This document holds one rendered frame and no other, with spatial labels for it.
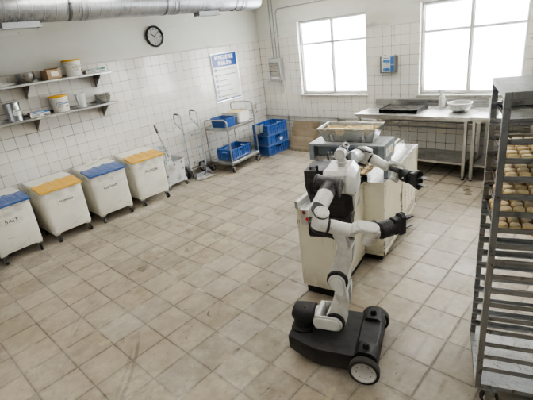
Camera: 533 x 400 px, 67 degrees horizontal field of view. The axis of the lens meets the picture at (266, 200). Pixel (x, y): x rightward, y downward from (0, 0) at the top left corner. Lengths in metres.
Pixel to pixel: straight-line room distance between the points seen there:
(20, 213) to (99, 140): 1.67
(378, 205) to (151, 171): 3.66
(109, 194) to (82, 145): 0.91
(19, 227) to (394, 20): 5.97
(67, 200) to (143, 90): 2.22
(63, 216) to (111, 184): 0.75
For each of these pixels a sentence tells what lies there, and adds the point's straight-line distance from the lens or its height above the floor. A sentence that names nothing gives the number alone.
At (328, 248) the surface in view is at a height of 0.50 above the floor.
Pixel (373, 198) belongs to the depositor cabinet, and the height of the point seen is 0.69.
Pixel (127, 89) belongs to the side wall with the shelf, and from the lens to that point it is 6.78.
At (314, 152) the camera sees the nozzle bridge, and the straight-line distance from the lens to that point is 3.87.
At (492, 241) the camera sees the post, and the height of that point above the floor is 1.09.
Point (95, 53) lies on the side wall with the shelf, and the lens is 6.61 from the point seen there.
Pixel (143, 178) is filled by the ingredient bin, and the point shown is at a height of 0.43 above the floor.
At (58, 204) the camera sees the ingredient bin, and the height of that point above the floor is 0.51.
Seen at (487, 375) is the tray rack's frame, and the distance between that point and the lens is 2.91.
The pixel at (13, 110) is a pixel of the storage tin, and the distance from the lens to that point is 5.93.
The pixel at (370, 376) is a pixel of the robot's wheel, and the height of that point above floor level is 0.07.
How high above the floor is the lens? 2.16
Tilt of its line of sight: 22 degrees down
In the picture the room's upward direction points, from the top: 7 degrees counter-clockwise
